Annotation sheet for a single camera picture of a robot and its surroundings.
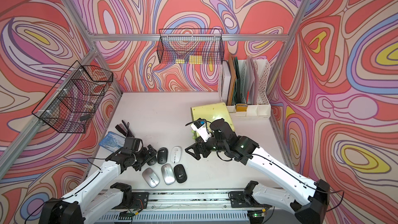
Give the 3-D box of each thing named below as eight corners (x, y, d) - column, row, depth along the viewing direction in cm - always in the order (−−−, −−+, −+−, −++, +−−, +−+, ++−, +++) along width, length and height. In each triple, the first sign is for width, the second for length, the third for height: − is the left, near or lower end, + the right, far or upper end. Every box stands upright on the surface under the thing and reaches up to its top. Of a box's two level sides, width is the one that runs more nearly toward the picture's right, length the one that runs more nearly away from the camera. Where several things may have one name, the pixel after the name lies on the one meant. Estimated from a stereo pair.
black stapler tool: (116, 128, 101) (114, 126, 99) (125, 121, 105) (123, 119, 103) (130, 140, 96) (129, 138, 94) (139, 131, 99) (138, 129, 97)
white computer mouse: (169, 163, 86) (169, 161, 85) (171, 147, 92) (171, 145, 90) (181, 163, 87) (180, 161, 85) (182, 147, 92) (182, 145, 90)
